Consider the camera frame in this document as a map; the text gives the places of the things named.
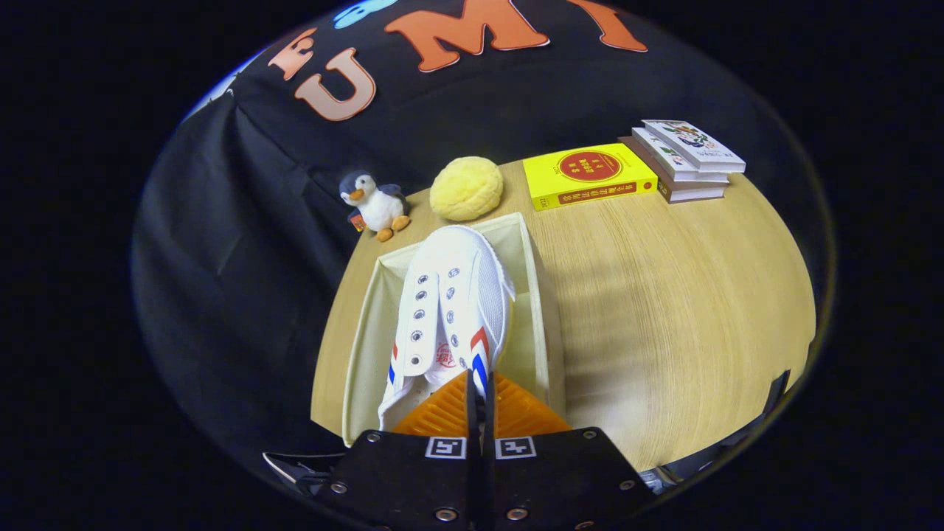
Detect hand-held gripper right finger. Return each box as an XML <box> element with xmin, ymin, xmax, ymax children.
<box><xmin>483</xmin><ymin>372</ymin><xmax>657</xmax><ymax>531</ymax></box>

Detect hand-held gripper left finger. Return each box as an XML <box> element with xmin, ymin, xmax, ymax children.
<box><xmin>317</xmin><ymin>370</ymin><xmax>487</xmax><ymax>531</ymax></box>

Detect beige fabric storage box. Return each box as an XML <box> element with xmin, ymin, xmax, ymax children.
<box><xmin>341</xmin><ymin>212</ymin><xmax>567</xmax><ymax>448</ymax></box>

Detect white canvas shoe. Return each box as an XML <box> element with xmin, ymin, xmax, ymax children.
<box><xmin>378</xmin><ymin>225</ymin><xmax>516</xmax><ymax>432</ymax></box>

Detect penguin plush toy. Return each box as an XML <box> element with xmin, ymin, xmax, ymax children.
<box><xmin>339</xmin><ymin>170</ymin><xmax>412</xmax><ymax>243</ymax></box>

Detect yellow round plush bun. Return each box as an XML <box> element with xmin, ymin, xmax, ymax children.
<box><xmin>429</xmin><ymin>156</ymin><xmax>504</xmax><ymax>222</ymax></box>

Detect yellow book with red circle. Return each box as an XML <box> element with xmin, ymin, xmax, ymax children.
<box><xmin>522</xmin><ymin>142</ymin><xmax>659</xmax><ymax>212</ymax></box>

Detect brown book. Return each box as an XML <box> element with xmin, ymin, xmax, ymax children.
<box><xmin>618</xmin><ymin>136</ymin><xmax>727</xmax><ymax>204</ymax></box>

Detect white book with illustrated cover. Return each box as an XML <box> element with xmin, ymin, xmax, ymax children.
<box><xmin>642</xmin><ymin>119</ymin><xmax>747</xmax><ymax>174</ymax></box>

